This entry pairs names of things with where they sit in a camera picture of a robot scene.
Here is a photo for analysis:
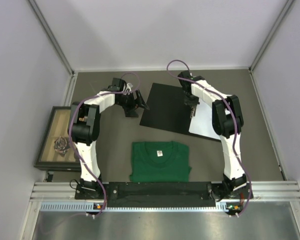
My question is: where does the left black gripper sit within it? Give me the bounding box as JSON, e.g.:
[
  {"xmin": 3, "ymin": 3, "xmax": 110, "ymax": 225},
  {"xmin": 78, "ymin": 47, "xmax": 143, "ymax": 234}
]
[{"xmin": 116, "ymin": 89, "xmax": 149, "ymax": 117}]

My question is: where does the white folder black inside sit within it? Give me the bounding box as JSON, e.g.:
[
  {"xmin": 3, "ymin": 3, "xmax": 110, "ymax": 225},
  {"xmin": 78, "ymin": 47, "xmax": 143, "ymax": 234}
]
[{"xmin": 140, "ymin": 83, "xmax": 220, "ymax": 141}]

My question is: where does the white printed paper stack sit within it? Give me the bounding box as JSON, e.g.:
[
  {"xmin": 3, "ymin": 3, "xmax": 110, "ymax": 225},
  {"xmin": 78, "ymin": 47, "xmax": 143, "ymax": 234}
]
[{"xmin": 189, "ymin": 99, "xmax": 220, "ymax": 141}]

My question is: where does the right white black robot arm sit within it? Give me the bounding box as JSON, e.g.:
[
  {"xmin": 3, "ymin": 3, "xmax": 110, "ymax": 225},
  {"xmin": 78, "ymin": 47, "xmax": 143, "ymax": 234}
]
[{"xmin": 177, "ymin": 70, "xmax": 247, "ymax": 201}]

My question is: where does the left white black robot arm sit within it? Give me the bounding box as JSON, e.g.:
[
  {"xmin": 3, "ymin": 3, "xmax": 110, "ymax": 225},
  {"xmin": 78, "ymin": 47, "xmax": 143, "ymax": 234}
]
[{"xmin": 68, "ymin": 78, "xmax": 149, "ymax": 199}]

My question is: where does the green folded t-shirt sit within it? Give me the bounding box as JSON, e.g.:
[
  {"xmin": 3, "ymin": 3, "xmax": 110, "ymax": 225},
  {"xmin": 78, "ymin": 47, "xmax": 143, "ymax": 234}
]
[{"xmin": 129, "ymin": 141, "xmax": 192, "ymax": 183}]

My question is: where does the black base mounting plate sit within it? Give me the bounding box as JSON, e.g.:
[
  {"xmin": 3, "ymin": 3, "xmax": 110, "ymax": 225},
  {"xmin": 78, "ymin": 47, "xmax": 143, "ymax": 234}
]
[{"xmin": 71, "ymin": 182, "xmax": 251, "ymax": 208}]

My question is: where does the black glass-lid display box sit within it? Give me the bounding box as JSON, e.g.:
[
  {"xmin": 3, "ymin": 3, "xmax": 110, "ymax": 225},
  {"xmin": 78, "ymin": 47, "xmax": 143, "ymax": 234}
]
[{"xmin": 33, "ymin": 106, "xmax": 81, "ymax": 172}]

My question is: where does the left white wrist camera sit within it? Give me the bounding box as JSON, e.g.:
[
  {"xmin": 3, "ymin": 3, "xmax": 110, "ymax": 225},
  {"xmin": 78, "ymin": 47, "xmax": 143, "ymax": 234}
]
[{"xmin": 123, "ymin": 82, "xmax": 133, "ymax": 94}]

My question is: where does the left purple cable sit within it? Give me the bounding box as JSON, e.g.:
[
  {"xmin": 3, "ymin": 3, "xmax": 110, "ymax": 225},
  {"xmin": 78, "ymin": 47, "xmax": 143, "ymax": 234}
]
[{"xmin": 67, "ymin": 72, "xmax": 141, "ymax": 218}]

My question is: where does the left aluminium corner post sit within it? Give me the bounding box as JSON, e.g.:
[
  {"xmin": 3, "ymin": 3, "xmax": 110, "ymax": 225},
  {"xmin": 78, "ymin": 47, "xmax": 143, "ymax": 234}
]
[{"xmin": 26, "ymin": 0, "xmax": 75, "ymax": 76}]

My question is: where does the aluminium corner post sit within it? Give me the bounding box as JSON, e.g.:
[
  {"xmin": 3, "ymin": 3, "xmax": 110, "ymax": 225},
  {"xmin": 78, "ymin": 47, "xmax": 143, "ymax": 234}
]
[
  {"xmin": 249, "ymin": 0, "xmax": 296, "ymax": 73},
  {"xmin": 26, "ymin": 0, "xmax": 75, "ymax": 76}
]

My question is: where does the aluminium front rail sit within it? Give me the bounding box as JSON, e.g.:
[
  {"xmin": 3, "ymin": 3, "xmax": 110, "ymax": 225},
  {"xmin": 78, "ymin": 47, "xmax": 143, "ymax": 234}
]
[{"xmin": 30, "ymin": 181, "xmax": 300, "ymax": 202}]

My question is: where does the grey slotted cable duct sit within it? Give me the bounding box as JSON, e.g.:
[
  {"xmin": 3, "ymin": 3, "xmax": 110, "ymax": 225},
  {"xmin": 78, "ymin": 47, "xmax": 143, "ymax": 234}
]
[{"xmin": 40, "ymin": 202, "xmax": 239, "ymax": 213}]

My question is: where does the right aluminium corner post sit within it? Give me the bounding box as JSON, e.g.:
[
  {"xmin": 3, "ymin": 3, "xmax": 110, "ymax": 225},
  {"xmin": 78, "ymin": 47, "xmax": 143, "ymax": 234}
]
[{"xmin": 249, "ymin": 0, "xmax": 296, "ymax": 73}]

